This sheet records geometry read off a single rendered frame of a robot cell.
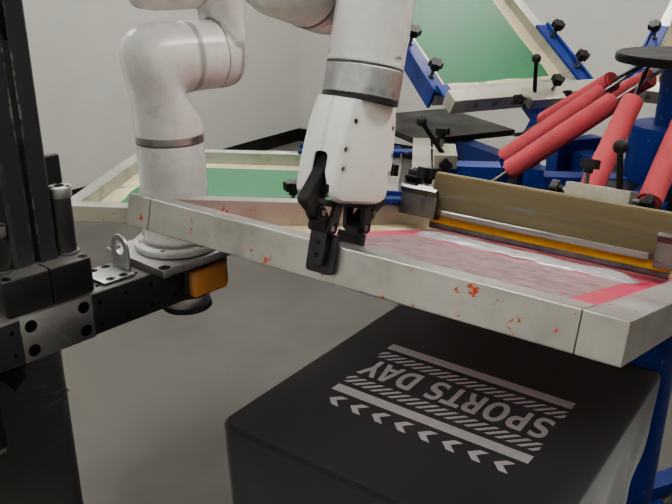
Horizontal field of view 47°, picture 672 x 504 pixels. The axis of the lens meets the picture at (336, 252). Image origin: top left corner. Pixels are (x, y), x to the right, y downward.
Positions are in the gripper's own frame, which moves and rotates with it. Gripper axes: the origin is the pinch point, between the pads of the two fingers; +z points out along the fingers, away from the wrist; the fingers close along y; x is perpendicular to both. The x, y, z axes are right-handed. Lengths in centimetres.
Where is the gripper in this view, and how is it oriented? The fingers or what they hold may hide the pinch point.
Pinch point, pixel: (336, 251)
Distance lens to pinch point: 76.5
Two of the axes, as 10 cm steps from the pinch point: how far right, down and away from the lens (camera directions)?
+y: -5.7, 0.4, -8.2
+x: 8.1, 2.1, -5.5
